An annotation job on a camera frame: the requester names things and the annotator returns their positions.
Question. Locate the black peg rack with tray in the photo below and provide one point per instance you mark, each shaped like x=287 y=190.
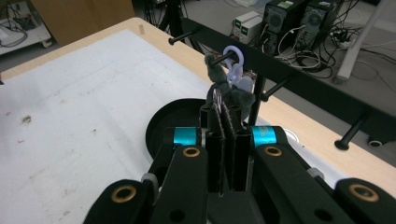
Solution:
x=311 y=87

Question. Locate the white desk leg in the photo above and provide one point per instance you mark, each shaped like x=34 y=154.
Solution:
x=361 y=43

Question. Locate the large brown carton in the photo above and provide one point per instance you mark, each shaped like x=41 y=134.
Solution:
x=81 y=18

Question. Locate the white wheeled platform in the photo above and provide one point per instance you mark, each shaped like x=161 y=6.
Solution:
x=21 y=34

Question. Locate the beige tape strip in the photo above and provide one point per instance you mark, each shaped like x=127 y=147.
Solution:
x=142 y=29

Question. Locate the white bench power supply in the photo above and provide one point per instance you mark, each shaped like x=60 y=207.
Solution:
x=244 y=20
x=253 y=29

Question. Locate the black computer tower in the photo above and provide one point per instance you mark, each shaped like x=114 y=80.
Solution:
x=320 y=21
x=280 y=21

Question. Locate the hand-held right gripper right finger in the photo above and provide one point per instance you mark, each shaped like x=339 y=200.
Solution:
x=239 y=155

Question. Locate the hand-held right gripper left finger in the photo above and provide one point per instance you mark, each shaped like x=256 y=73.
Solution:
x=216 y=155

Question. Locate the black metal frame stand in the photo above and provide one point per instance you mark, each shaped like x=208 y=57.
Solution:
x=174 y=15

